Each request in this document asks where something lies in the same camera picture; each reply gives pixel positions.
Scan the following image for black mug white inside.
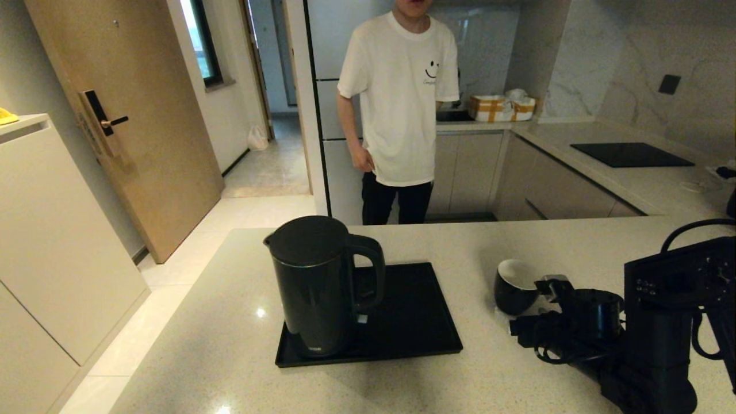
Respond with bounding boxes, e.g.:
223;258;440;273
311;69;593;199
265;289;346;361
494;259;544;316

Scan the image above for black electric kettle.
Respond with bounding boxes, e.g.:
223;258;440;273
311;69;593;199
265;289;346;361
263;216;386;358

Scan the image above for person's right hand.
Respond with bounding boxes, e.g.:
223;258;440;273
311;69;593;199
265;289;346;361
352;143;375;173

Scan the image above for black rectangular serving tray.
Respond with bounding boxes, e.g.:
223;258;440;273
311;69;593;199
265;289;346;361
275;263;464;369

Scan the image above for beige kitchen counter cabinets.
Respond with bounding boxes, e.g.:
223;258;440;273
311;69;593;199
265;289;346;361
425;118;736;222

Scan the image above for black induction cooktop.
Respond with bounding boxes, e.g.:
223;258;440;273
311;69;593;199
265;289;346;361
570;142;695;168

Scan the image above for white box with yellow tape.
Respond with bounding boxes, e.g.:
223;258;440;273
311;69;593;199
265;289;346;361
467;95;513;124
509;99;536;122

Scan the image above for silver refrigerator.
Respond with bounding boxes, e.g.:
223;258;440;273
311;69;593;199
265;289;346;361
304;0;426;226

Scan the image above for person in smiley white t-shirt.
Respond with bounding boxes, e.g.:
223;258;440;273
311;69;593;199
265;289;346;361
336;0;461;226

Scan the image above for white plastic bag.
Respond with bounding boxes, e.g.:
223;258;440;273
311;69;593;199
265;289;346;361
248;126;270;154

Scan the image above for dark framed window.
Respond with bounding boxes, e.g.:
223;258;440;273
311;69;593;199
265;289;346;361
179;0;225;90

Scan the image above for light wooden door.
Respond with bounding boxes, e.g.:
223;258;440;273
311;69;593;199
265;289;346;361
24;0;226;266

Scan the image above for black electronic door lock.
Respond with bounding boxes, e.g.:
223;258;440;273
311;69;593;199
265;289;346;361
78;91;131;160

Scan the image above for white storage cabinet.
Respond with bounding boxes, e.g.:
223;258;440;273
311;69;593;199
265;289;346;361
0;114;151;414

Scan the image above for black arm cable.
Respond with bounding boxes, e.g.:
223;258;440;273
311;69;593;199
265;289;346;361
660;218;736;362

